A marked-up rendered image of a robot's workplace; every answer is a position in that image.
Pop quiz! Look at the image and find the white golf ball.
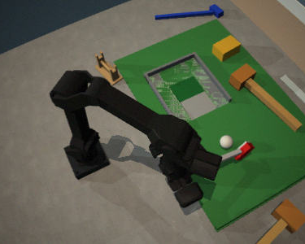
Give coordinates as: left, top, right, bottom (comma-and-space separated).
220, 135, 233, 149

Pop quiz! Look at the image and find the green flat mat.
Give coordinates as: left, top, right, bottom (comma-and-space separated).
113, 20, 305, 227

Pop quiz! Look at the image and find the yellow box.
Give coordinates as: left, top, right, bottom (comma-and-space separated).
212, 35, 241, 62

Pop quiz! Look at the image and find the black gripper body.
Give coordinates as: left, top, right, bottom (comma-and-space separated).
149, 144, 203, 207

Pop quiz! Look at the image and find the white flat strip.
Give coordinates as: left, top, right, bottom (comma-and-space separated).
280, 75, 305, 103

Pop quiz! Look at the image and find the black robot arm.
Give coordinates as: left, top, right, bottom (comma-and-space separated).
50, 70, 223, 181

